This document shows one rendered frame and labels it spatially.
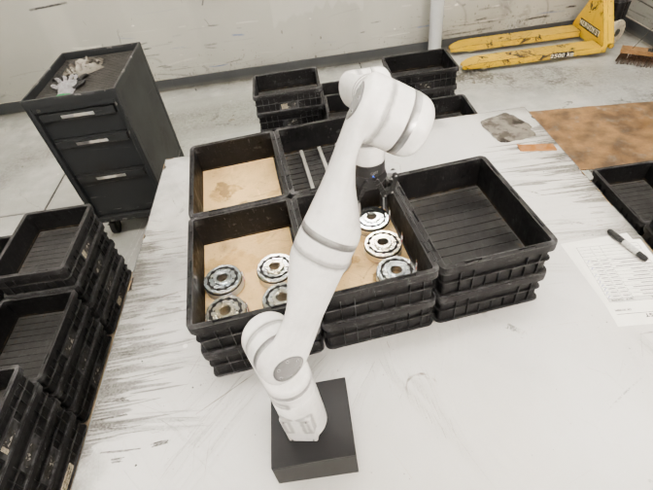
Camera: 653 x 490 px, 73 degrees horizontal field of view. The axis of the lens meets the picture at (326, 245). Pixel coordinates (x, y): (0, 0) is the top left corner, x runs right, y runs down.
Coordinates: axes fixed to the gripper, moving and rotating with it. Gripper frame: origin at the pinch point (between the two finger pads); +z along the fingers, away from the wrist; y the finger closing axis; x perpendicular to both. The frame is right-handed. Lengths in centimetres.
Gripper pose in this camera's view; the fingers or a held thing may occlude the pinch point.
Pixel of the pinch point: (370, 204)
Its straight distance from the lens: 112.0
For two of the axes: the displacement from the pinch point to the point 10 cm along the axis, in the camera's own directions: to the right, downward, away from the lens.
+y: 9.7, -2.2, 0.7
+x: -2.1, -6.7, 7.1
